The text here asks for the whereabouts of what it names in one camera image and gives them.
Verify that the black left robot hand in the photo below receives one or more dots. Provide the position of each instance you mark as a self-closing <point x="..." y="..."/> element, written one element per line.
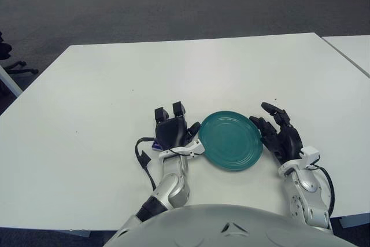
<point x="170" y="134"/>

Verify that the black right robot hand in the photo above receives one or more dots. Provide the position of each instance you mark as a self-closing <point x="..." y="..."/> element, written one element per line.
<point x="289" y="140"/>

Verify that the blue gum box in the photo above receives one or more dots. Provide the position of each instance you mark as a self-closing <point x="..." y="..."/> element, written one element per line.
<point x="156" y="145"/>

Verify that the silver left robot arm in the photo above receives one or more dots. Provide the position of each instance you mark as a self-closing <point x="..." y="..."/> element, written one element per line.
<point x="173" y="183"/>

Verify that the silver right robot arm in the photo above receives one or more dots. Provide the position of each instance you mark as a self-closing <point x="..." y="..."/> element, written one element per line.
<point x="306" y="195"/>

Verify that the teal round plate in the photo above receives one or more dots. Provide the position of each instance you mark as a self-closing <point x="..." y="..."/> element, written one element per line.
<point x="231" y="143"/>

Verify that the grey robot torso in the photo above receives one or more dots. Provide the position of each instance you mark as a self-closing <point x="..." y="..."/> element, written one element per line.
<point x="231" y="229"/>

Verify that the white table leg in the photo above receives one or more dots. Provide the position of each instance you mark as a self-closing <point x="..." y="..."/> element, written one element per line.
<point x="10" y="82"/>

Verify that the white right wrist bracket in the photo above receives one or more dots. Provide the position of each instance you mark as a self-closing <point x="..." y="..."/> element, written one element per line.
<point x="310" y="156"/>

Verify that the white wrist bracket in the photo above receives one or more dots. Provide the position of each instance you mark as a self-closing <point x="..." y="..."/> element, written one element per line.
<point x="196" y="148"/>
<point x="310" y="156"/>

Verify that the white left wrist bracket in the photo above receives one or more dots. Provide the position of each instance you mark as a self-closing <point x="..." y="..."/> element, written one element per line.
<point x="196" y="148"/>

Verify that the grey table frame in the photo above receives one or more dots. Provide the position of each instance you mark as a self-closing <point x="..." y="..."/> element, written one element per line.
<point x="355" y="221"/>

